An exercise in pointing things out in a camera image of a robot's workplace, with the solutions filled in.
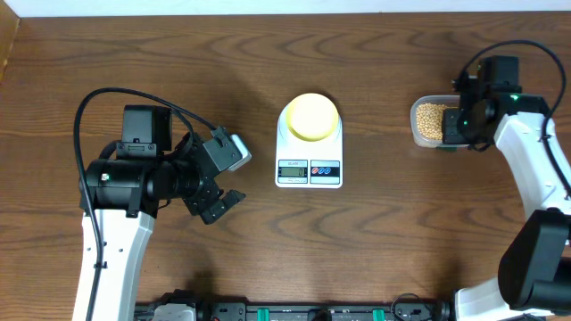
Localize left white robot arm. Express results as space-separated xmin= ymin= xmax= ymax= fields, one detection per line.
xmin=73 ymin=105 xmax=252 ymax=320

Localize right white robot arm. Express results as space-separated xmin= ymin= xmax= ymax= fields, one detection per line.
xmin=442 ymin=55 xmax=570 ymax=320

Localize white digital kitchen scale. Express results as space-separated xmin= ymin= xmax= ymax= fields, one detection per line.
xmin=275 ymin=107 xmax=343 ymax=189

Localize yellow plastic bowl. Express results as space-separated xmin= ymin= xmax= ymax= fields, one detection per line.
xmin=285 ymin=93 xmax=340 ymax=142

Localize clear plastic bean container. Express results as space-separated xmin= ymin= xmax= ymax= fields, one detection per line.
xmin=410 ymin=95 xmax=459 ymax=148

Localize soybeans in container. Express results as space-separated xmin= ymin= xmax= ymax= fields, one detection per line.
xmin=416 ymin=103 xmax=451 ymax=141

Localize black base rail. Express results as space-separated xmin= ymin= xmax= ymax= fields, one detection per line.
xmin=133 ymin=290 xmax=452 ymax=321

